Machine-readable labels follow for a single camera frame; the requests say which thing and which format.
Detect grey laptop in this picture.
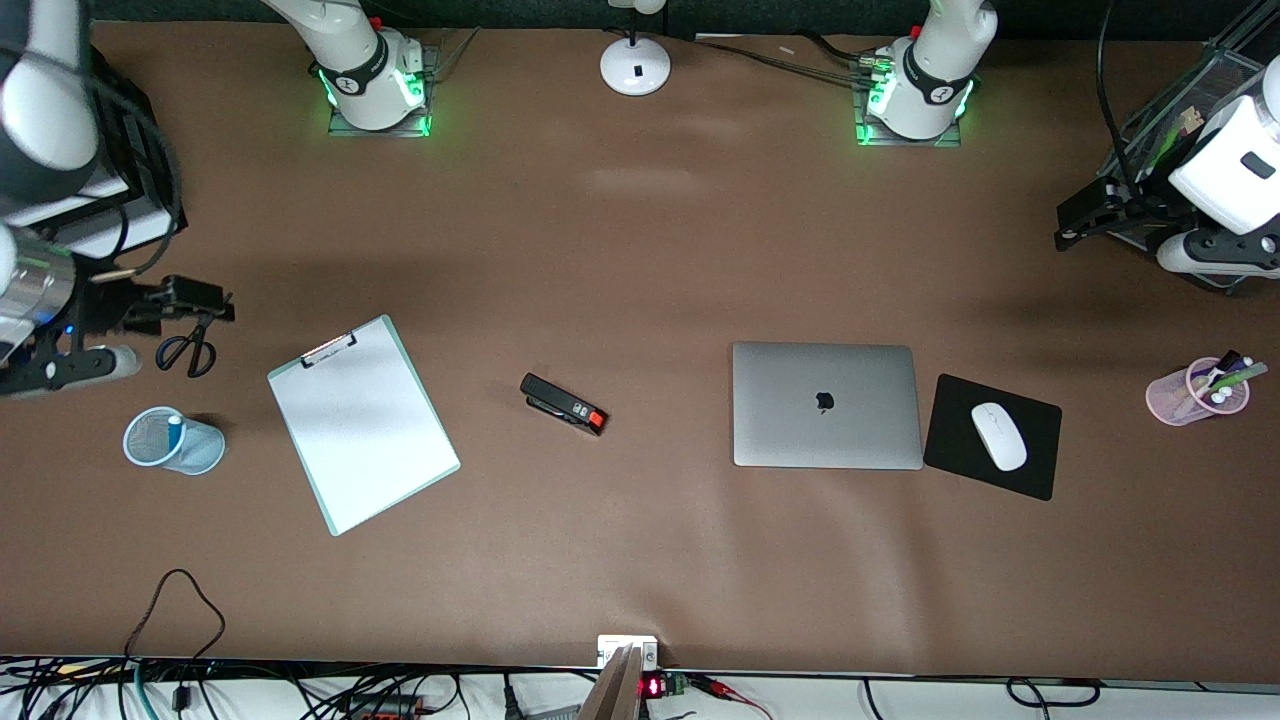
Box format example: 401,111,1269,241
731,341,925,472

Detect white paper stack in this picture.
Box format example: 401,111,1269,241
55,203,179,258

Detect light blue mesh pen cup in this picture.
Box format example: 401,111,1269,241
123,405,227,477

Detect black stacked document tray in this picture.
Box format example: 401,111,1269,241
55,40,189,263

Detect white paper sheet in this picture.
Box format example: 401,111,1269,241
270,322,458,532

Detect pink translucent pen cup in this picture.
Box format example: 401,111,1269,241
1146,357,1252,428

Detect white computer mouse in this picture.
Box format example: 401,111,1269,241
971,402,1029,472

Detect black mouse pad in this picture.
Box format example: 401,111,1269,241
922,373,1063,502

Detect mint green clipboard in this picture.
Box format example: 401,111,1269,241
267,314,462,538

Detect black stapler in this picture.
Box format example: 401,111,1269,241
520,373,609,437

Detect white lamp base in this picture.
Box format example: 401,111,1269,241
599,0,672,98

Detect black blue-handled scissors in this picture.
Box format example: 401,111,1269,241
155,312,218,380

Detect grey wire mesh tray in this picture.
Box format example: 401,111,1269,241
1098,40,1280,297

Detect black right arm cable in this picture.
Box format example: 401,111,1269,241
85,75,188,286

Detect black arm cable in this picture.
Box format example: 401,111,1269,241
85,75,188,286
1095,0,1151,201

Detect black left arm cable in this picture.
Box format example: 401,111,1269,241
1095,0,1151,201

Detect thin black looped cable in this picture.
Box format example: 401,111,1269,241
124,568,227,666

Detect black base cable bundle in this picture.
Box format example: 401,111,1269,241
695,33,873,83

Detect black cable loop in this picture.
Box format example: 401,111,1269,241
1004,677,1103,720

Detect white table edge bracket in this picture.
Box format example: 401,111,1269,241
597,634,660,670

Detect red wire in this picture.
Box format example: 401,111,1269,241
688,674,774,720

